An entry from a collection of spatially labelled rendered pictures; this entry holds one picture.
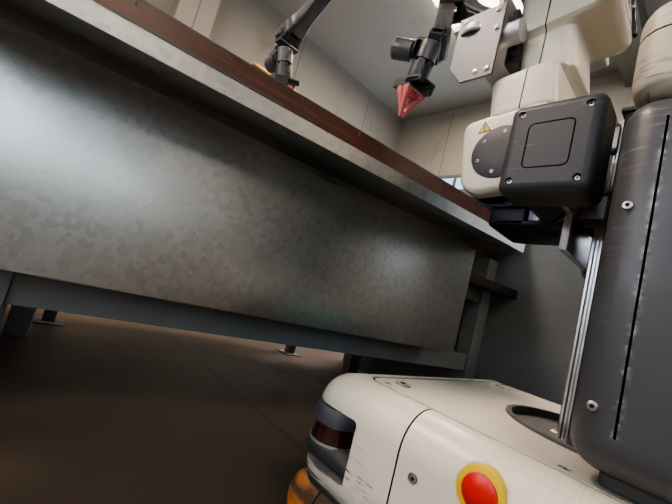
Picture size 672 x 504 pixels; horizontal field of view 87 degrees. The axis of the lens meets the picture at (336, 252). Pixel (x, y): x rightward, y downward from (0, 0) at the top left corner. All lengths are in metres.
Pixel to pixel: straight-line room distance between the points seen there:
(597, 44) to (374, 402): 0.82
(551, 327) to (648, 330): 1.08
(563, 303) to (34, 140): 1.51
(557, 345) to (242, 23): 4.01
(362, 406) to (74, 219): 0.55
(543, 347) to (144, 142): 1.38
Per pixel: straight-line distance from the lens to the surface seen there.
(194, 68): 0.63
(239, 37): 4.38
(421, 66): 1.07
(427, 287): 1.11
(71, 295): 0.84
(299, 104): 0.92
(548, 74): 0.80
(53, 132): 0.75
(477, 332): 1.51
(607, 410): 0.45
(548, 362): 1.51
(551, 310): 1.52
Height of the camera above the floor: 0.40
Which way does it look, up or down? 6 degrees up
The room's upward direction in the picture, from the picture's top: 15 degrees clockwise
